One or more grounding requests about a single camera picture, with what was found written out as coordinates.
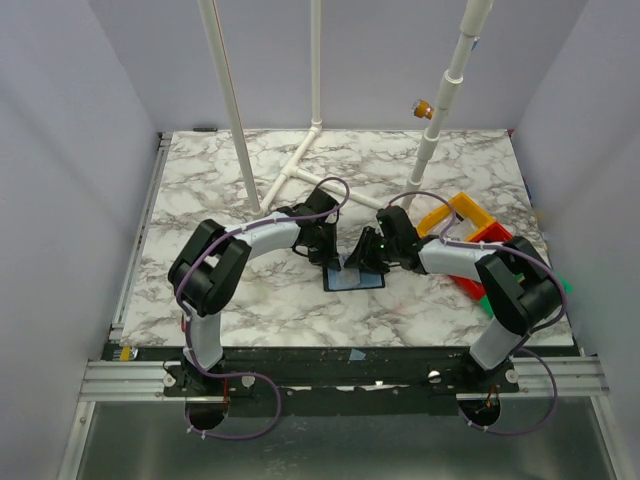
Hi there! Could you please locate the white PVC pipe frame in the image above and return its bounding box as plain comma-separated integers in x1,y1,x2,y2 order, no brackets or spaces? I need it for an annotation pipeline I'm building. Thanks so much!
198,0,494,218

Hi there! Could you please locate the black leather card holder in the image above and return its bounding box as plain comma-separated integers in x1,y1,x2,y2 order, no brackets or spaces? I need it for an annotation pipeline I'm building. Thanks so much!
323,254,385,292

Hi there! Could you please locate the green plastic bin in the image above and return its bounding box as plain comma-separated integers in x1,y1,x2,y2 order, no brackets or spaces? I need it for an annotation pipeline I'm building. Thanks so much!
478,279,573,318

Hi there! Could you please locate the red plastic bin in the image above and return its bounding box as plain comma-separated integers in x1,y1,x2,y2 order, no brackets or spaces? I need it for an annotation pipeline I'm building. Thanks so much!
449,222,514,301

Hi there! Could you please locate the silver credit card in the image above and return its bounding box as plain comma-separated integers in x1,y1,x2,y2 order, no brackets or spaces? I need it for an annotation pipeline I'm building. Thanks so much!
340,269,361,289

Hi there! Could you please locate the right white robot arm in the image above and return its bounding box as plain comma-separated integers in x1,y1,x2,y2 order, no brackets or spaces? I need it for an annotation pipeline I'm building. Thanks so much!
344,206,567,392

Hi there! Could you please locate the yellow plastic bin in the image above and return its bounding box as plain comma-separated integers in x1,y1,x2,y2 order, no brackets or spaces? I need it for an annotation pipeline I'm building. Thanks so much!
416,192,496,242

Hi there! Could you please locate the left aluminium side rail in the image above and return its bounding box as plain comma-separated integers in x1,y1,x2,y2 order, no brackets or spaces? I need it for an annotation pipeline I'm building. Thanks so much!
108,132,173,342

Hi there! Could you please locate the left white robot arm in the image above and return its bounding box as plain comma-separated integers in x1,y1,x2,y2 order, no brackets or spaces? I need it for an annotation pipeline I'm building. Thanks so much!
168,188,344,395

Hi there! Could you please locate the orange knob on pipe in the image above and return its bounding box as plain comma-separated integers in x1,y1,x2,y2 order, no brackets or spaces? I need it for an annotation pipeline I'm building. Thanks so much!
413,99,435,120

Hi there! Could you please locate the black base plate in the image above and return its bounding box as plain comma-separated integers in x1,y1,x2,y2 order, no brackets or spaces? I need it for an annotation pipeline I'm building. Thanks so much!
112,347,584,417

